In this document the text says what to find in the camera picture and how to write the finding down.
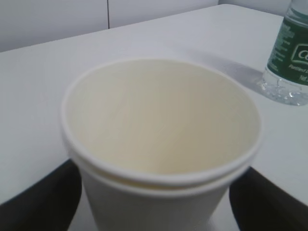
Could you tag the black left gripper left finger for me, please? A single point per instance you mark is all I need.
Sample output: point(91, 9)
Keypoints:
point(48, 205)

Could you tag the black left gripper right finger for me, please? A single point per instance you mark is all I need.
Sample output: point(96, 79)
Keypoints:
point(259, 205)

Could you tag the white paper cup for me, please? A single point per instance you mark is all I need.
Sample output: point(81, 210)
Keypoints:
point(158, 142)

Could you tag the clear water bottle green label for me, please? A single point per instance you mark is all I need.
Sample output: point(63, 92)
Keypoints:
point(285, 78)

